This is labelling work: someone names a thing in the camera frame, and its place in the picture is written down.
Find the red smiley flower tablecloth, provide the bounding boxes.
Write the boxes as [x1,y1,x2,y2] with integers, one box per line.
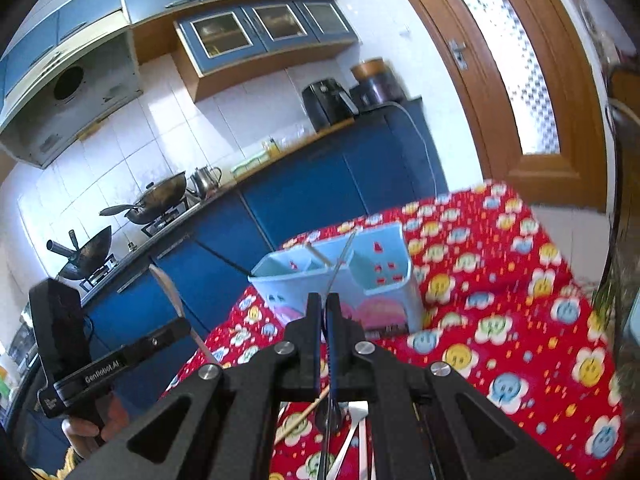
[162,179,626,480]

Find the black air fryer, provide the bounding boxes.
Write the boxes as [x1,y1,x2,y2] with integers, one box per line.
[302,78,359,132]

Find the person's left hand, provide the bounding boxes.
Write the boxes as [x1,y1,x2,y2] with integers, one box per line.
[61,393,130,458]

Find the wooden door with glass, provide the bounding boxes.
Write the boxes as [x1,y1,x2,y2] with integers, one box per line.
[409,0,608,212]

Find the range hood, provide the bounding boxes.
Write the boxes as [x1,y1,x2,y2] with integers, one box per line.
[1,10,142,169]

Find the black wok on stove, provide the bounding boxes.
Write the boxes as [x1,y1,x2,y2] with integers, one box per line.
[99,171,186,226]

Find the dark pot with wooden lid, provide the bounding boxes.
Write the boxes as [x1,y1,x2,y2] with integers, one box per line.
[349,58,407,110]

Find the blue wall cabinet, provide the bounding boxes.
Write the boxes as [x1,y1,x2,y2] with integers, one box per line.
[0,0,359,131]

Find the beige plastic spoon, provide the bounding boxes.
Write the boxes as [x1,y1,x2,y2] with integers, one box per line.
[149,263,220,365]

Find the blue kitchen base cabinets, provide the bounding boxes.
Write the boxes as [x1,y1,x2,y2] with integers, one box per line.
[8,96,449,461]

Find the white chopstick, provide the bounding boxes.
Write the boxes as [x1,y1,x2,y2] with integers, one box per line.
[358,418,369,480]
[326,401,369,480]

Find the steel kettle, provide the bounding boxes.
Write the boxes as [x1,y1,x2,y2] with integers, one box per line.
[190,166,222,200]

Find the light blue utensil box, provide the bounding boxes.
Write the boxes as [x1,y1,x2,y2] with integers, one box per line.
[248,222,423,335]

